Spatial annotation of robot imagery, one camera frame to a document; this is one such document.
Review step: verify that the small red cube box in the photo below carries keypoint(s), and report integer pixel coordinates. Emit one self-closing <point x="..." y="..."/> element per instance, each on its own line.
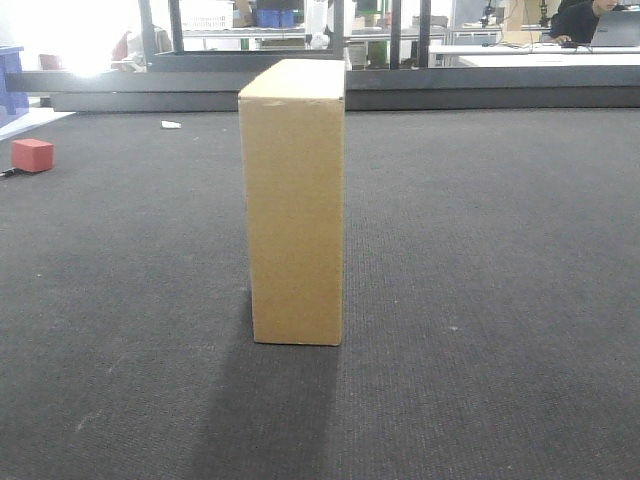
<point x="32" y="155"/>

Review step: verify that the black conveyor end frame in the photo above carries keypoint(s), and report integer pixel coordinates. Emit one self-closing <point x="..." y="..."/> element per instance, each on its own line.
<point x="391" y="90"/>

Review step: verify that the person in black shirt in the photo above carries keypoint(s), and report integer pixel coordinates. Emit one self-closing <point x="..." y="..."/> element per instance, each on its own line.
<point x="576" y="21"/>

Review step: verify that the grey laptop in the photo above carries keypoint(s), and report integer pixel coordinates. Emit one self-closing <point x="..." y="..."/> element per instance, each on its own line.
<point x="617" y="29"/>

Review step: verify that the white work table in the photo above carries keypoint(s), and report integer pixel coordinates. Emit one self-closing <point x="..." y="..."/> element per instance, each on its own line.
<point x="536" y="55"/>

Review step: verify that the black metal rack frame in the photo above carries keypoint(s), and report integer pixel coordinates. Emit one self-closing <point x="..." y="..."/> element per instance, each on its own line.
<point x="222" y="36"/>

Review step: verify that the blue plastic stool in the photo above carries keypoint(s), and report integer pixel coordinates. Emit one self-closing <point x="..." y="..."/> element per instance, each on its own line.
<point x="14" y="103"/>

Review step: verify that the white paper scrap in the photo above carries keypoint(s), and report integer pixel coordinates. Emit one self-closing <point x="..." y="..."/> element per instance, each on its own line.
<point x="165" y="124"/>

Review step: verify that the tall brown cardboard box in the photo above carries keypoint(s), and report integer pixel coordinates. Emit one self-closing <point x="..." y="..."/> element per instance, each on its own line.
<point x="292" y="140"/>

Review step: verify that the blue storage bins on shelf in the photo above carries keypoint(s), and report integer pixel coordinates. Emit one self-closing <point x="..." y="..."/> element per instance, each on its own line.
<point x="274" y="18"/>

